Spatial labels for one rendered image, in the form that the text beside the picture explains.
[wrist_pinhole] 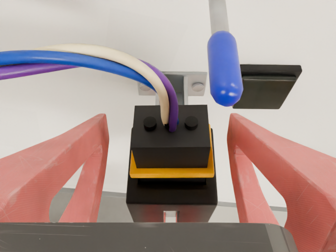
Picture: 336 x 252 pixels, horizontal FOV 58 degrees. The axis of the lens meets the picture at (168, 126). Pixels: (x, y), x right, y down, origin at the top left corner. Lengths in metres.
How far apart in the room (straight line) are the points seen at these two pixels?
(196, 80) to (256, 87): 0.04
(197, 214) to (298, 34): 0.11
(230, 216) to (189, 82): 1.36
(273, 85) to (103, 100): 0.12
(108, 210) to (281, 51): 1.26
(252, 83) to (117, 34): 0.09
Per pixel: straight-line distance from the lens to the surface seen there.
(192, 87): 0.20
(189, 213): 0.16
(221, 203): 0.48
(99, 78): 0.21
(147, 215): 0.16
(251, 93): 0.21
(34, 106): 0.25
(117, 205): 1.39
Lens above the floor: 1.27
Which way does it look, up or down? 75 degrees down
